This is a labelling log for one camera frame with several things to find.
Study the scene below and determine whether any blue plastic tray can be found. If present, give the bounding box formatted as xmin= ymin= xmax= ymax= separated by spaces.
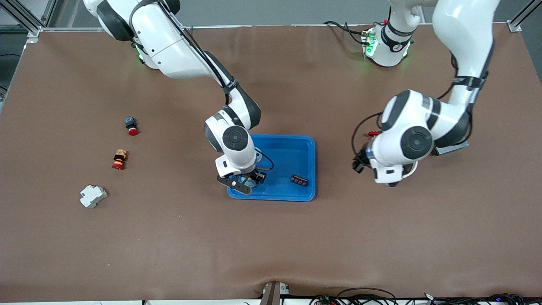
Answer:
xmin=227 ymin=134 xmax=316 ymax=202

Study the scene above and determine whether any brown table mat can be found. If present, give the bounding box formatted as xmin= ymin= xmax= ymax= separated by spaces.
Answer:
xmin=0 ymin=23 xmax=542 ymax=302

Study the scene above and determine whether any silver metal circuit module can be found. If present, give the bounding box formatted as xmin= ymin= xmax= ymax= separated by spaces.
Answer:
xmin=433 ymin=141 xmax=470 ymax=156

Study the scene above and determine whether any orange black emergency stop button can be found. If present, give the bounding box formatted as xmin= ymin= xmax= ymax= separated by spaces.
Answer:
xmin=112 ymin=149 xmax=128 ymax=170

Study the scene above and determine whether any white plastic circuit breaker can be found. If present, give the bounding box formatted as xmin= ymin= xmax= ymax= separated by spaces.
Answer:
xmin=80 ymin=185 xmax=108 ymax=209

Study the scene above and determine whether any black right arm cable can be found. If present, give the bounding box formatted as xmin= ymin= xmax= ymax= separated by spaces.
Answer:
xmin=129 ymin=0 xmax=275 ymax=171

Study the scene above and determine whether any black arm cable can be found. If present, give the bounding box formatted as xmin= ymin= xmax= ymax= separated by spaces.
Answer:
xmin=129 ymin=0 xmax=275 ymax=171
xmin=351 ymin=53 xmax=460 ymax=170

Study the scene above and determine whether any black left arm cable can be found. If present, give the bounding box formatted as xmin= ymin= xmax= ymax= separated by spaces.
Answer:
xmin=351 ymin=53 xmax=460 ymax=170

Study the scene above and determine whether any black looped cable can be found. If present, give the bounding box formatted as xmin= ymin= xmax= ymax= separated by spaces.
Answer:
xmin=337 ymin=287 xmax=397 ymax=305

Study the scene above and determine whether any grey metal edge bracket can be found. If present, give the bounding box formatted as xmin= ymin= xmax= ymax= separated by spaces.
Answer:
xmin=260 ymin=282 xmax=290 ymax=305

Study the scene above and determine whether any black left base cable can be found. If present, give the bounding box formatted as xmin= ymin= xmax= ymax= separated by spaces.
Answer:
xmin=324 ymin=20 xmax=373 ymax=46

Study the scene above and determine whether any black cable bundle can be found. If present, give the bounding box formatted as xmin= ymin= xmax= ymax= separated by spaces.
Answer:
xmin=423 ymin=292 xmax=542 ymax=305

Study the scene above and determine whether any aluminium frame post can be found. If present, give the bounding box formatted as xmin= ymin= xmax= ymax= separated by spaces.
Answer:
xmin=0 ymin=0 xmax=58 ymax=43
xmin=507 ymin=0 xmax=542 ymax=33

